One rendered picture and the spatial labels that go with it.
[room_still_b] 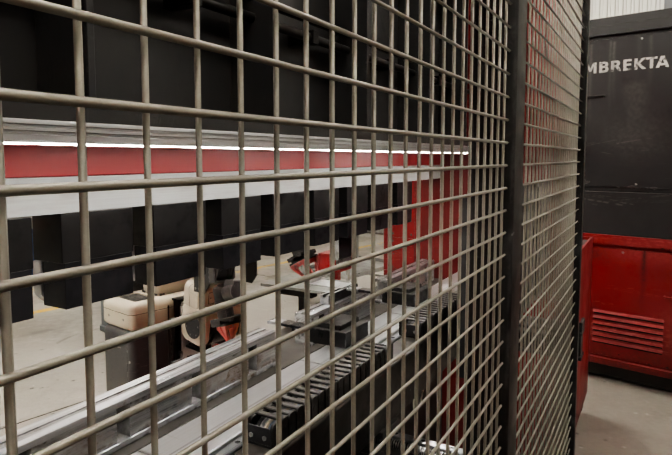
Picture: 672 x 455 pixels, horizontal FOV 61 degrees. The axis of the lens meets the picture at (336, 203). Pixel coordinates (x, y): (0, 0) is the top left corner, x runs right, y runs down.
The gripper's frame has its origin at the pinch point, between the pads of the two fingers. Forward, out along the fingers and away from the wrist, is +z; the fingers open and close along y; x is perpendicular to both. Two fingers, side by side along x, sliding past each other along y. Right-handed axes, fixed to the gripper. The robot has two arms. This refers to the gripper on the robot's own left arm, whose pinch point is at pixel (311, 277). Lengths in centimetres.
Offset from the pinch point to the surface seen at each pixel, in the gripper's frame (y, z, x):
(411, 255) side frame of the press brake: 84, 4, -1
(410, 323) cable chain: -38, 26, -46
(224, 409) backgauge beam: -90, 23, -31
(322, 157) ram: -22, -27, -36
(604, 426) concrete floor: 162, 128, -23
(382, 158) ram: 19.7, -27.7, -35.8
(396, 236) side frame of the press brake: 84, -7, 2
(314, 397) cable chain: -88, 27, -50
